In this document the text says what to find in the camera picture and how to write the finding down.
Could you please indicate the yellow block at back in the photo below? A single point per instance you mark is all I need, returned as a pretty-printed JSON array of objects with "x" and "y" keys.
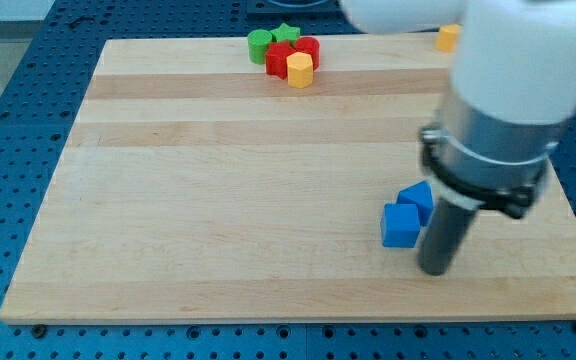
[{"x": 447, "y": 37}]

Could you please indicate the red cylinder block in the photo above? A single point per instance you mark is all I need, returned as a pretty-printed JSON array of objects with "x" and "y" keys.
[{"x": 311, "y": 46}]

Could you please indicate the yellow hexagon block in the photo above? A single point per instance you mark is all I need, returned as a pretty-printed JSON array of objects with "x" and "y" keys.
[{"x": 300, "y": 70}]

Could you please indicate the green cylinder block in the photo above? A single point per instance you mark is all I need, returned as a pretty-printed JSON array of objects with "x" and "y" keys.
[{"x": 258, "y": 42}]

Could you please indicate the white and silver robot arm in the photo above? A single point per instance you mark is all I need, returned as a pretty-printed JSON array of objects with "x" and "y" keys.
[{"x": 511, "y": 94}]

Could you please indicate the green star block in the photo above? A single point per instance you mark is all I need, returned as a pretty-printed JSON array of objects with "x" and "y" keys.
[{"x": 285, "y": 32}]

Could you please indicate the light wooden board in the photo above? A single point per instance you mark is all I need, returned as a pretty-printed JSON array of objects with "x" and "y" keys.
[{"x": 193, "y": 188}]

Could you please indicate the blue cube block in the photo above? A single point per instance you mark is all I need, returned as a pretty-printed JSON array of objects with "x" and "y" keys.
[{"x": 400, "y": 225}]

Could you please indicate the blue triangle block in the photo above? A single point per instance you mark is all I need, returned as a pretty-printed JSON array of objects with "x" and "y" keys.
[{"x": 420, "y": 195}]

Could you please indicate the red star block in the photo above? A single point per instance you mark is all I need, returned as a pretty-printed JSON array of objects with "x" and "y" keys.
[{"x": 276, "y": 59}]

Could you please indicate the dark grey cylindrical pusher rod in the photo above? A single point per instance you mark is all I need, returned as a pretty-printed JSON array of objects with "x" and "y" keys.
[{"x": 446, "y": 230}]

